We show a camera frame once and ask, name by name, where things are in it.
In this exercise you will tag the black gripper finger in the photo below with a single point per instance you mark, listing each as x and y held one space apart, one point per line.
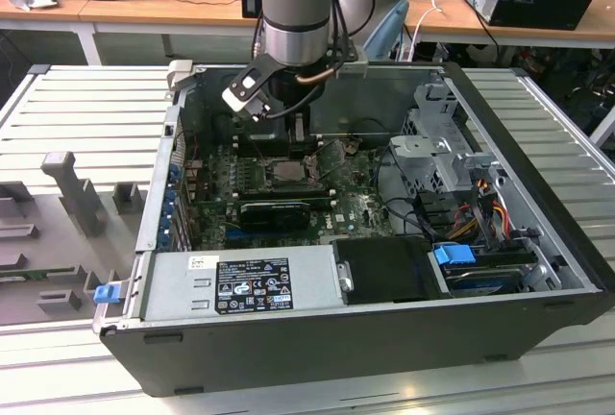
289 134
306 131

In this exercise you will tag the metal locking lever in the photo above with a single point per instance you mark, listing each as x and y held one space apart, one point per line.
262 153

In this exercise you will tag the black RAM slot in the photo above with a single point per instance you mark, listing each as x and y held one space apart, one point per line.
259 141
317 202
278 192
259 151

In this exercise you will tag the CPU socket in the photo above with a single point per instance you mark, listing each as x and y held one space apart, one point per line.
267 180

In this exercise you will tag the round coin battery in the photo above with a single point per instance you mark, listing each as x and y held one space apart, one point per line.
351 146

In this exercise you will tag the black graphics card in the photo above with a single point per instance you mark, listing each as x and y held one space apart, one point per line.
274 217

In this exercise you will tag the green motherboard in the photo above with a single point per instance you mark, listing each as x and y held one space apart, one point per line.
355 213

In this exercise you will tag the metal drive cage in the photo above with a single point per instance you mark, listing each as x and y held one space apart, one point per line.
423 146

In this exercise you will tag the black plastic shroud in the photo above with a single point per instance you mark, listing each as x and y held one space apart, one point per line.
384 266

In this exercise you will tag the wooden desk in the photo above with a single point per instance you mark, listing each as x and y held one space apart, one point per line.
144 7

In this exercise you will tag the blue disk carrier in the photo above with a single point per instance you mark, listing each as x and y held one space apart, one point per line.
454 256

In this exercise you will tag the grey power supply unit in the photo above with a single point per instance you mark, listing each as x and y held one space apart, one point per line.
168 285

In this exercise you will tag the black PC case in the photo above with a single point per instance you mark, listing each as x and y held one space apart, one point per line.
288 352

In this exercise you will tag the hard disk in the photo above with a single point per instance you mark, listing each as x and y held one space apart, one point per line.
480 281

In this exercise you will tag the grey parts rack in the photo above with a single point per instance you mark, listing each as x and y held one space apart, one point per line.
72 242

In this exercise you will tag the blue case latch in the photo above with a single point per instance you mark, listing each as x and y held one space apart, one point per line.
106 294

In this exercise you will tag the green RAM stick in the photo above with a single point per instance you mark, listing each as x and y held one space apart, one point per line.
29 275

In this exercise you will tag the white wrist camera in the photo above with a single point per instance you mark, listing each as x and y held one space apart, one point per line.
245 93

